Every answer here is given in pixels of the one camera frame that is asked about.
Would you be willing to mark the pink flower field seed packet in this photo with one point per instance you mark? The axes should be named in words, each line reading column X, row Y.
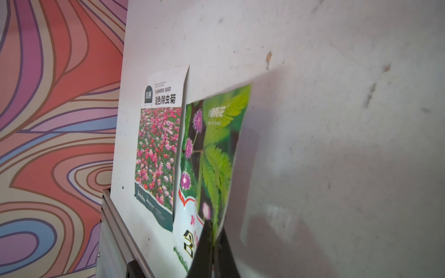
column 157, row 143

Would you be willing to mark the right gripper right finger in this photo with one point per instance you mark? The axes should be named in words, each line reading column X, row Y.
column 226, row 266

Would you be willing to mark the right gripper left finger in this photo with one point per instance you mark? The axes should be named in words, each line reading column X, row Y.
column 202, row 265

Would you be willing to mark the green mimosa seed packet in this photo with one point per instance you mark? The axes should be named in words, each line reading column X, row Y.
column 211, row 133

